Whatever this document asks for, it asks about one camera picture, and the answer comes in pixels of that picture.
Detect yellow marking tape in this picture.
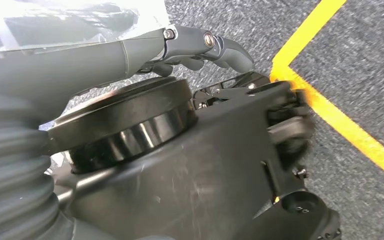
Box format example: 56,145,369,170
269,0,384,187

